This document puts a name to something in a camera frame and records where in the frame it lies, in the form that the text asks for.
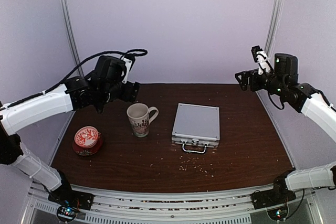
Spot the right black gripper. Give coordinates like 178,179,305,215
235,67,286,97

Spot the white decorated mug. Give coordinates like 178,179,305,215
127,103,159,138

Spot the aluminium poker case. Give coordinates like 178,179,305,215
171,103,221,154

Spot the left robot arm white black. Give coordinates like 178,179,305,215
1,51,139,205

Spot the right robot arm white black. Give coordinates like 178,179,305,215
235,47,335,204

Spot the red patterned bowl with lid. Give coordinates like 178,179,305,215
72,126,104,156

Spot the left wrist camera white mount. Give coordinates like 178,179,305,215
120,55,135,84

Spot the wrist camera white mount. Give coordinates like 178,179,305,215
251,46,273,75
120,55,135,84

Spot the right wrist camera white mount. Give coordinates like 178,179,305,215
251,46,273,75

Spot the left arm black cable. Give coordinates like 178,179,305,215
0,49,149,111

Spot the right aluminium frame post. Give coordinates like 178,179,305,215
265,0,284,56

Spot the aluminium frame post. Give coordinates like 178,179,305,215
265,0,284,56
60,0,80,64

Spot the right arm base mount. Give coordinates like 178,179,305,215
251,189,296,222

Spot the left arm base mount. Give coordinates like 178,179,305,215
48,191,94,223

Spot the front aluminium rail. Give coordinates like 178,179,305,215
22,179,323,224

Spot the left aluminium frame post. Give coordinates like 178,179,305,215
60,0,80,64

